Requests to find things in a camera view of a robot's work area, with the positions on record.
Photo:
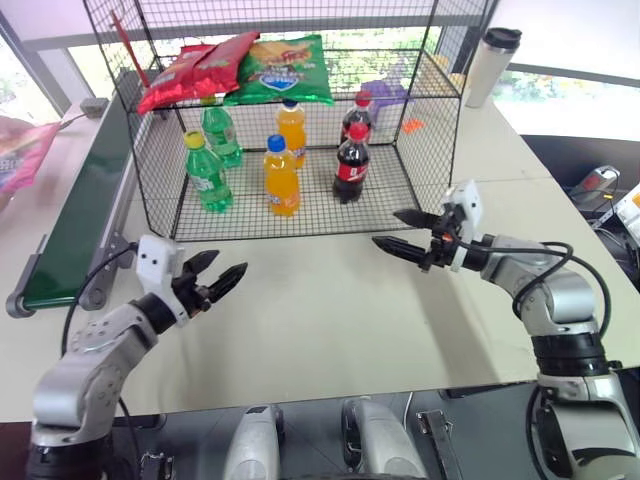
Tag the green conveyor belt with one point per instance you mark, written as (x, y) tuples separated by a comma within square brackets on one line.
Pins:
[(85, 200)]

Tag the grey device with red part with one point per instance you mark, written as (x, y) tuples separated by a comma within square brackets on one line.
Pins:
[(595, 182)]

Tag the purple plastic object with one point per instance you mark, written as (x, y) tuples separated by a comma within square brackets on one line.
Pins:
[(385, 95)]

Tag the small orange object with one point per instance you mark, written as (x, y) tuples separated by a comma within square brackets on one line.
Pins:
[(413, 127)]

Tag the green chip bag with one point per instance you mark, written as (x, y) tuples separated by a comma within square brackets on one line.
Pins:
[(285, 70)]

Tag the white tumbler black lid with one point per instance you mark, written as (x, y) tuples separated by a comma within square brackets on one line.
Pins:
[(485, 70)]

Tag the orange soda bottle blue cap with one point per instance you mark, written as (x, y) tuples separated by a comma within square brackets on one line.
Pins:
[(281, 182), (291, 127)]

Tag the small grey box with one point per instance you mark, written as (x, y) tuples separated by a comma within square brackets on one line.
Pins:
[(93, 106)]

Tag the silver rounded robot leg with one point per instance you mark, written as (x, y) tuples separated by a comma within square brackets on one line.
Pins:
[(380, 440), (255, 445)]

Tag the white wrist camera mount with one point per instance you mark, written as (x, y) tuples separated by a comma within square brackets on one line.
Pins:
[(470, 200), (155, 265)]

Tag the red rod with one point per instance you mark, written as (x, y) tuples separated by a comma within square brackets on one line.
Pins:
[(129, 47)]

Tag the pink snack bag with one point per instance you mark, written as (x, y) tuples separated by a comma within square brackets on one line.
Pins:
[(20, 155)]

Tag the green soda bottle yellow cap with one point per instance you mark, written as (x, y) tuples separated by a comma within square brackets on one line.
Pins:
[(207, 175), (222, 132)]

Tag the cola bottle red cap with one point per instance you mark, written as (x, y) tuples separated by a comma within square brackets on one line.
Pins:
[(351, 170), (356, 117)]

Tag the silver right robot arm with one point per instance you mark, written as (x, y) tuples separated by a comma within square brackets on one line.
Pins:
[(560, 295)]

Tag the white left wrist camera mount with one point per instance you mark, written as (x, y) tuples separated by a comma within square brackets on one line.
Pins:
[(155, 265)]

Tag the black metal bracket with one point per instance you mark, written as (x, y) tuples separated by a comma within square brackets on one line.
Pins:
[(157, 467), (440, 440)]

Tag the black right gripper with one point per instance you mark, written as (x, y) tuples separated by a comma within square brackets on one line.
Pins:
[(442, 247)]

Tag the red chip bag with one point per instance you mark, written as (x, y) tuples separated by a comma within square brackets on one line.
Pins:
[(170, 85), (222, 62)]

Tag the white box yellow label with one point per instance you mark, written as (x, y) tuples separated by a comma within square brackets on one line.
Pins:
[(631, 202)]

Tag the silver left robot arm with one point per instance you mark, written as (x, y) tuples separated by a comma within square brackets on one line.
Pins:
[(95, 350)]

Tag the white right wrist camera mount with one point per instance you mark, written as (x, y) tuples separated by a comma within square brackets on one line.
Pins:
[(470, 200)]

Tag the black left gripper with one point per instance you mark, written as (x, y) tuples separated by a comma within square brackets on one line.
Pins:
[(192, 297)]

